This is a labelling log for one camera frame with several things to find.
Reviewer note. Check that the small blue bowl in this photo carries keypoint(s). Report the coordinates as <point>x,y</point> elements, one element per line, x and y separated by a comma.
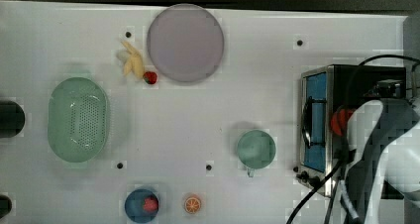
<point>133,206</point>

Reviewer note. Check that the strawberry in blue bowl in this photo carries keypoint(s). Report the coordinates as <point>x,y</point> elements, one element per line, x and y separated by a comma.
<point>150,204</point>

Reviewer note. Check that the green metal mug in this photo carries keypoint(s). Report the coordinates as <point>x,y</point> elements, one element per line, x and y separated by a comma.
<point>256,149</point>

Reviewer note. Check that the dark round object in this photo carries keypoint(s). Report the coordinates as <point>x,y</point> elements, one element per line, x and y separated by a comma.
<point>5,205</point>

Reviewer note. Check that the large grey round plate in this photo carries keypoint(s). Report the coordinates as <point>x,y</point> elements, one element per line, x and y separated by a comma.
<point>185,43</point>

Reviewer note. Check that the toy orange half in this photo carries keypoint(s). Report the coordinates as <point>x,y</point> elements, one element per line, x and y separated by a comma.
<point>192,204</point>

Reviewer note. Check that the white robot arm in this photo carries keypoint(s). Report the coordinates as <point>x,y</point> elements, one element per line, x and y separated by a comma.
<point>383,135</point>

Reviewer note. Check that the silver black toaster oven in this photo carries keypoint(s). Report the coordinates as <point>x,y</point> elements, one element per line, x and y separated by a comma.
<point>341,102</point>

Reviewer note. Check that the red toy strawberry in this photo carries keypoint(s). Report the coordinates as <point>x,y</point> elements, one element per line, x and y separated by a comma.
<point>150,77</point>

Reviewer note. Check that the yellow toy banana bunch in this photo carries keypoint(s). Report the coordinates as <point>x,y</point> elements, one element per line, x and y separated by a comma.
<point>132,60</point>

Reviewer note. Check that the green plastic colander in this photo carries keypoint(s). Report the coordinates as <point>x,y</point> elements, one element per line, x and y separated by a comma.
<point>78,120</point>

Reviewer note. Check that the black frying pan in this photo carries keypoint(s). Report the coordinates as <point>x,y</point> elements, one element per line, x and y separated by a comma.
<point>12,119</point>

